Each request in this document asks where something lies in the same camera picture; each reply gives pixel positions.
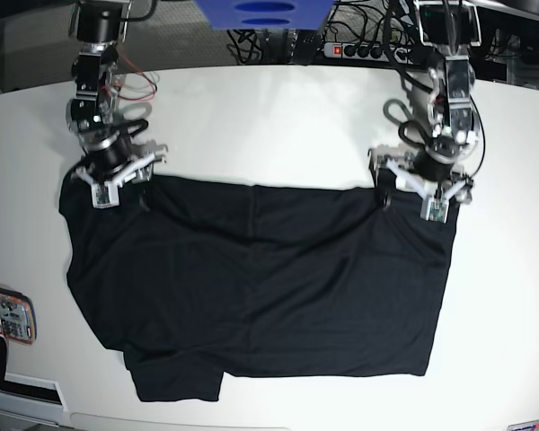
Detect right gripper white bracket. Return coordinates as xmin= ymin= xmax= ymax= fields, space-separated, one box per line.
xmin=70 ymin=142 xmax=168 ymax=212

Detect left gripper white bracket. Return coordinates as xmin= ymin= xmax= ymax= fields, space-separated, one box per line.
xmin=368 ymin=145 xmax=474 ymax=222

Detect black T-shirt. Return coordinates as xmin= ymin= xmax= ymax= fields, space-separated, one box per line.
xmin=59 ymin=175 xmax=459 ymax=402

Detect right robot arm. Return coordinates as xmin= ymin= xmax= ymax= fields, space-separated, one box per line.
xmin=66 ymin=1 xmax=163 ymax=209

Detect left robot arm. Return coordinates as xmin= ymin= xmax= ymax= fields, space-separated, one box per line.
xmin=369 ymin=1 xmax=486 ymax=223

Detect blue plastic box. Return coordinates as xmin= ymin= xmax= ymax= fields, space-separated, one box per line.
xmin=196 ymin=0 xmax=334 ymax=30

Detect white tray at table edge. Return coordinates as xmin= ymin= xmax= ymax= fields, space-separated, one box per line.
xmin=0 ymin=372 xmax=68 ymax=427

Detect small sticker label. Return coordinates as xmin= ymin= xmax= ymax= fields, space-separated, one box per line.
xmin=507 ymin=419 xmax=539 ymax=431

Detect black power strip red switch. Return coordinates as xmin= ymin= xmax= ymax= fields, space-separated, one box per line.
xmin=323 ymin=42 xmax=423 ymax=66

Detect tangled black cables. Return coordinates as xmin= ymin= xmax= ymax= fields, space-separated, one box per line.
xmin=225 ymin=0 xmax=428 ymax=66

